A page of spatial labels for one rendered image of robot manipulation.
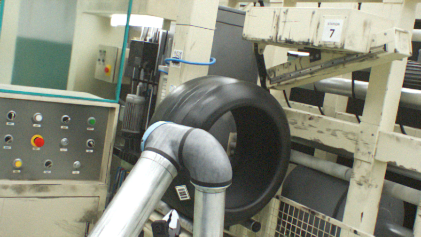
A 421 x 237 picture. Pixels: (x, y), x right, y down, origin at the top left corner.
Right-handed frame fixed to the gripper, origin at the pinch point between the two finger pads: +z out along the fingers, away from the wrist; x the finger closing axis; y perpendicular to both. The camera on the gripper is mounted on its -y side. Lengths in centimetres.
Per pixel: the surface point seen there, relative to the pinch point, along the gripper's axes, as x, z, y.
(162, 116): -5.3, 35.1, -13.8
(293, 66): 40, 77, 4
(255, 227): 17.3, 21.1, 38.2
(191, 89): 5.7, 44.6, -17.2
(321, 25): 56, 63, -22
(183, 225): -5.2, 11.3, 20.4
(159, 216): -20.4, 23.0, 27.2
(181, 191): -0.3, 12.9, 3.9
